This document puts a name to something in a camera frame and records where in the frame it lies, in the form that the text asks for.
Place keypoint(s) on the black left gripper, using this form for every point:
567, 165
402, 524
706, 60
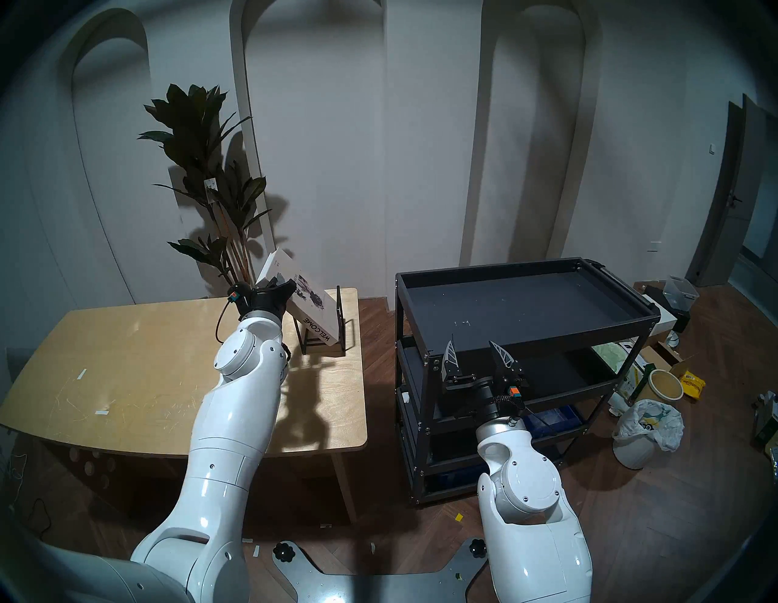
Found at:
261, 299

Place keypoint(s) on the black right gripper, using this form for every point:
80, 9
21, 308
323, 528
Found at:
501, 395

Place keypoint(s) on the white hardcover book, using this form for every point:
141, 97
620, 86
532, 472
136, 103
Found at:
316, 310

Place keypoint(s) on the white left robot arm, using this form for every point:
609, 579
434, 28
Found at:
237, 413

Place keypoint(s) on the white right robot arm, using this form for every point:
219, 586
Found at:
529, 504

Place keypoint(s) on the black three-tier utility cart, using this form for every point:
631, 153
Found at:
535, 304

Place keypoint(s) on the blue storage box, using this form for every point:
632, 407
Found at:
565, 416

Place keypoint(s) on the white green printed bag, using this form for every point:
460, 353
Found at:
611, 355

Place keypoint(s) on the wooden table leg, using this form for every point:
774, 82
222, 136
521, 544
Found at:
345, 486

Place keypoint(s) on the white bin with plastic bag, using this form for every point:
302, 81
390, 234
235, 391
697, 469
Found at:
638, 450

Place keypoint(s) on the black base knob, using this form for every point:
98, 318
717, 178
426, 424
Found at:
477, 548
282, 552

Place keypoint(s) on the round beige tub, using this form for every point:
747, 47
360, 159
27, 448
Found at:
665, 384

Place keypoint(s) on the tall green potted plant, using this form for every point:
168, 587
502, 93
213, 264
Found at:
194, 121

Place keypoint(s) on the brown cardboard box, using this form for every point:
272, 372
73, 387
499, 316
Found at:
668, 355

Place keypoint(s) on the white box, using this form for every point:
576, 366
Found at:
664, 315

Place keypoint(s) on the clear plastic storage box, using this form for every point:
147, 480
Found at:
681, 295

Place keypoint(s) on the yellow packet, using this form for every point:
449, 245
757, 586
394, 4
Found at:
693, 384

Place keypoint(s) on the dark grey door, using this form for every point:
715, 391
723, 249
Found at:
729, 231

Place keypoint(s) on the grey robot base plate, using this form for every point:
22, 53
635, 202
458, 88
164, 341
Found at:
377, 586

